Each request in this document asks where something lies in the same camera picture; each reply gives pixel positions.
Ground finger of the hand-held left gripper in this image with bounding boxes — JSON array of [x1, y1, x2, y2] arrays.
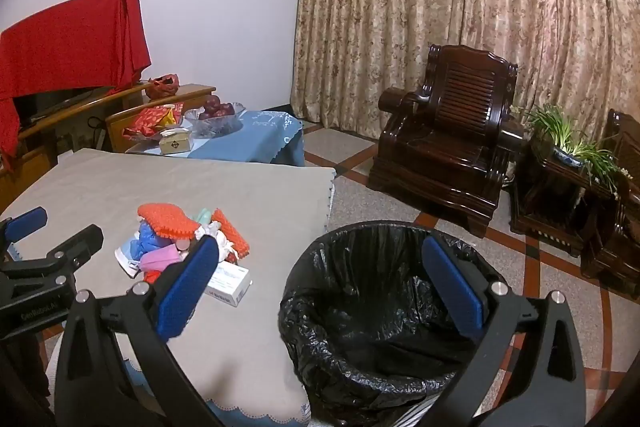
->
[[0, 207, 49, 262], [0, 225, 104, 302]]

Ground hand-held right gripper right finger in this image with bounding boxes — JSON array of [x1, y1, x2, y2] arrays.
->
[[421, 236, 587, 427]]

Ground red cloth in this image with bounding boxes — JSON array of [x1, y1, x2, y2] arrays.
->
[[0, 0, 152, 160]]

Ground pink wrapper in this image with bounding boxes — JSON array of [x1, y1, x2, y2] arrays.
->
[[139, 246, 183, 273]]

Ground wooden tv cabinet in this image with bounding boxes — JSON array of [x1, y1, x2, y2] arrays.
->
[[0, 79, 217, 208]]

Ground blue scalloped table cover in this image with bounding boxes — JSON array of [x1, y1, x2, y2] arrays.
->
[[120, 359, 312, 426]]

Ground white blue face mask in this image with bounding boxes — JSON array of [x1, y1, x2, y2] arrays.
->
[[115, 247, 146, 279]]

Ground cream tissue box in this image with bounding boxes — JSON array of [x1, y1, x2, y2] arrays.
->
[[159, 129, 193, 156]]

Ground potted green plant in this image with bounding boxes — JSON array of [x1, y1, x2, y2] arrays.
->
[[515, 104, 633, 200]]

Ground black television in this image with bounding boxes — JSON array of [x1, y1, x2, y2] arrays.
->
[[12, 84, 121, 128]]

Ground red plastic bag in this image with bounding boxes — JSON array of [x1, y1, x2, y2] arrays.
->
[[145, 74, 180, 100]]

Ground bin with black bag liner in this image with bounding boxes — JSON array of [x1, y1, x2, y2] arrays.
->
[[278, 221, 511, 427]]

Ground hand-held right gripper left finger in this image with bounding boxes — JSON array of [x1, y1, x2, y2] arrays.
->
[[54, 237, 226, 427]]

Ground white blue medicine box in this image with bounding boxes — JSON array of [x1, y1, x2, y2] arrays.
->
[[202, 263, 251, 307]]

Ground glass fruit bowl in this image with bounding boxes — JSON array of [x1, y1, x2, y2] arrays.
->
[[184, 102, 246, 138]]

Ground beige patterned curtain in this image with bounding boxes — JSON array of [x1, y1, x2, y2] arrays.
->
[[291, 0, 640, 168]]

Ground dark wooden armchair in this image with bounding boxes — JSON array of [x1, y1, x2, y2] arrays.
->
[[367, 44, 521, 239], [582, 109, 640, 298]]

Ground light blue tablecloth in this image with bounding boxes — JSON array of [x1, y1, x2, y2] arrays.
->
[[125, 109, 306, 168]]

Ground dark wooden side table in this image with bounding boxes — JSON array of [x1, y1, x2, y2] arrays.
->
[[510, 127, 621, 258]]

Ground grey tablecloth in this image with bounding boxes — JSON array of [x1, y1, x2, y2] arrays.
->
[[0, 148, 337, 423]]

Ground orange crocheted pad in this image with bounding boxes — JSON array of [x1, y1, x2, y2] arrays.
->
[[210, 208, 251, 260], [137, 203, 198, 240]]

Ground white crumpled tissue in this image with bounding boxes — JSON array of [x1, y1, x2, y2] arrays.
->
[[196, 223, 238, 264]]

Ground red yellow snack packet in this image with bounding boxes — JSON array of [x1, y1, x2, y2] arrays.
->
[[155, 103, 185, 124]]

